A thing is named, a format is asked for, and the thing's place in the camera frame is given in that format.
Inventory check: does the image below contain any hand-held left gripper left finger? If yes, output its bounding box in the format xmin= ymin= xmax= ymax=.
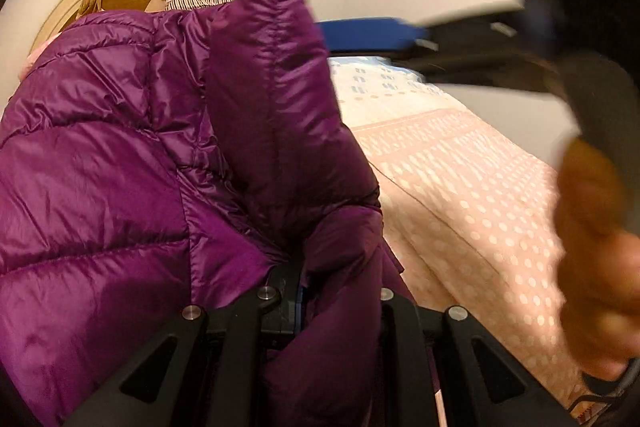
xmin=62 ymin=251 xmax=307 ymax=427

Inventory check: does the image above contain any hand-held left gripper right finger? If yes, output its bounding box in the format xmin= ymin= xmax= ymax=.
xmin=379 ymin=288 xmax=577 ymax=427

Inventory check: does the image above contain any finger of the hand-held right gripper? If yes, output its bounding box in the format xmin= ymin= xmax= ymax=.
xmin=316 ymin=17 xmax=528 ymax=75

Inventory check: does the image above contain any purple hooded down jacket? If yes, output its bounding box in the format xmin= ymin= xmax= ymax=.
xmin=0 ymin=0 xmax=441 ymax=427

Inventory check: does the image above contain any person's right hand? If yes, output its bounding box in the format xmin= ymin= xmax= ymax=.
xmin=554 ymin=139 xmax=640 ymax=380

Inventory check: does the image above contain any polka dot printed blanket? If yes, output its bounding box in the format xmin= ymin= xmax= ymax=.
xmin=325 ymin=54 xmax=606 ymax=427

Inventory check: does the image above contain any pink folded blanket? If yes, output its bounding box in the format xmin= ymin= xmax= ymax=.
xmin=19 ymin=36 xmax=51 ymax=80

